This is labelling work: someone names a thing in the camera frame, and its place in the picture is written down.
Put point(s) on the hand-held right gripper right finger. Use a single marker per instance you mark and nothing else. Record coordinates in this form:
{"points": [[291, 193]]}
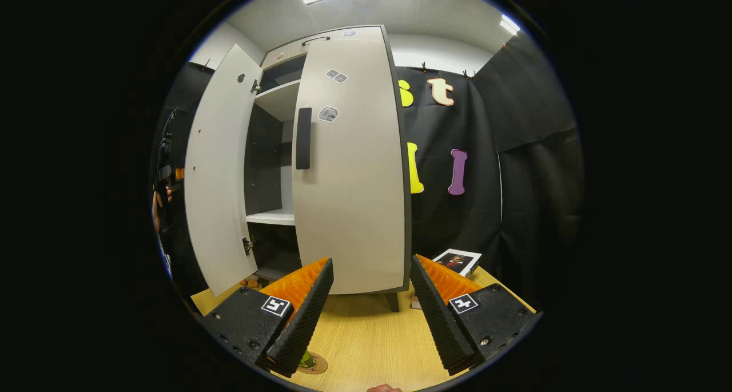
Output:
{"points": [[437, 323]]}

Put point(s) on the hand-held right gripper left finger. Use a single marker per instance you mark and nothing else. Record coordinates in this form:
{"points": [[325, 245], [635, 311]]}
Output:
{"points": [[303, 323]]}

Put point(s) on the green label plastic bottle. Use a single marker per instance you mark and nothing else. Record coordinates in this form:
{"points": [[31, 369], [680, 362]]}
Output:
{"points": [[307, 360]]}

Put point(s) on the grey cabinet door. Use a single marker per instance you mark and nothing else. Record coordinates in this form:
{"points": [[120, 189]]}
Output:
{"points": [[354, 209], [220, 180]]}

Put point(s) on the round brown coaster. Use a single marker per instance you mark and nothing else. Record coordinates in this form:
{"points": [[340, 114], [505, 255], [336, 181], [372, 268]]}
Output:
{"points": [[320, 364]]}

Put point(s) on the grey cabinet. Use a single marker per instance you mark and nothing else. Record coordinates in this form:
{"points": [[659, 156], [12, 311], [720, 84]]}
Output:
{"points": [[277, 100]]}

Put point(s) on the silver door hinge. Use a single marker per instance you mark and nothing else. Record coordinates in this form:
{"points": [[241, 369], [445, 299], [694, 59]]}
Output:
{"points": [[247, 246], [255, 86]]}

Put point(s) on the white portrait cover book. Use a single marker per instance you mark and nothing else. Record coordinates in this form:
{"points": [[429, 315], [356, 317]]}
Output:
{"points": [[457, 261]]}

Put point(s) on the black backdrop cloth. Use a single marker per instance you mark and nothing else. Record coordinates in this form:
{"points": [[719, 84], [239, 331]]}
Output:
{"points": [[532, 180], [186, 86]]}

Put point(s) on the small ceiling light panel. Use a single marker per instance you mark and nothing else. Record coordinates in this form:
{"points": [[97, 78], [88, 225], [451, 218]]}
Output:
{"points": [[510, 24]]}

